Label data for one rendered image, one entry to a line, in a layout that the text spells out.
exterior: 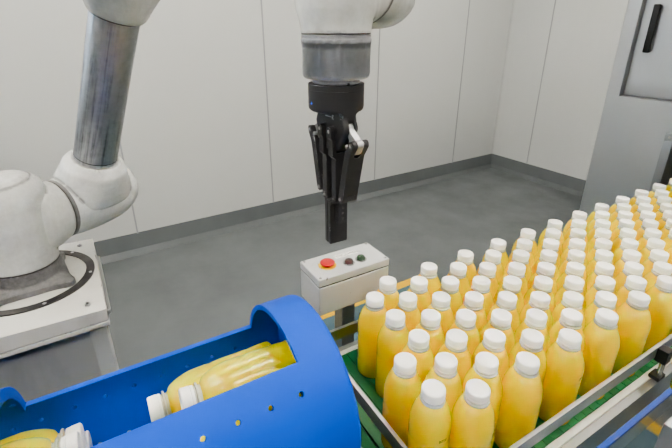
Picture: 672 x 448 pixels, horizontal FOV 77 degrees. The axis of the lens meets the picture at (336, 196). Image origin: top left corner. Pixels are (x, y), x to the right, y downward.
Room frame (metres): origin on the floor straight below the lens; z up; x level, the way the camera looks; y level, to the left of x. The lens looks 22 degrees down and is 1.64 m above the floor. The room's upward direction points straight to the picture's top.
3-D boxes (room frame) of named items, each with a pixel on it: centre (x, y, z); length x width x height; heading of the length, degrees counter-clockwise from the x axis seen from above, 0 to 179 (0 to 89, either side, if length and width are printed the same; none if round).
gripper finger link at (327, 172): (0.59, 0.01, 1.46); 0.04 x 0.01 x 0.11; 120
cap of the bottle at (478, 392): (0.51, -0.23, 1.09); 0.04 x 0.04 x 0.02
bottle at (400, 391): (0.58, -0.12, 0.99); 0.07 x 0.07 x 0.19
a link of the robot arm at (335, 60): (0.58, 0.00, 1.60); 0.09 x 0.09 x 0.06
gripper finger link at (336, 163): (0.57, -0.01, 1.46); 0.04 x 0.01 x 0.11; 120
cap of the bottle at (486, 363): (0.58, -0.26, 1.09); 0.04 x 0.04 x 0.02
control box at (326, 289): (0.91, -0.02, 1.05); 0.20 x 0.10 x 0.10; 120
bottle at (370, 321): (0.76, -0.08, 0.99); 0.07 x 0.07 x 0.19
